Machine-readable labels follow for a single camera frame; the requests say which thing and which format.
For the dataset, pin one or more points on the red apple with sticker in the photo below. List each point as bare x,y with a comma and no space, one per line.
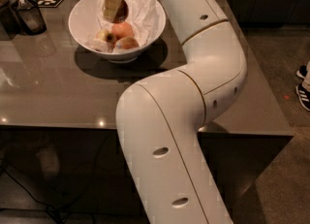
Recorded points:
122,12

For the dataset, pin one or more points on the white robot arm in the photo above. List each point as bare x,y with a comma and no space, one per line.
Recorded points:
158,118

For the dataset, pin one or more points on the pale red apple underneath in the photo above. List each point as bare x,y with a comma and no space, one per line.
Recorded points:
123,29

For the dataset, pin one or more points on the white bowl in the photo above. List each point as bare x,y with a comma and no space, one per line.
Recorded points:
83,23

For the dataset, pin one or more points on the small yellow green apple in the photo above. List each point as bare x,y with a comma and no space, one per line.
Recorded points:
106,36

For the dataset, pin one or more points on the front red yellow apple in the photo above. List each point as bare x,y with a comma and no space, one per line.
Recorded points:
125,43

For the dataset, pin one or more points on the white crumpled paper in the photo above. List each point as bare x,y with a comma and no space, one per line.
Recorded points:
140,17

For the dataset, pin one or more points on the black white sneaker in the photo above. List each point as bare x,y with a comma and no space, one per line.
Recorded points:
303,97

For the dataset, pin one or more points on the black scoop with white handle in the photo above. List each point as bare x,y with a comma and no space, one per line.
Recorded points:
30,17

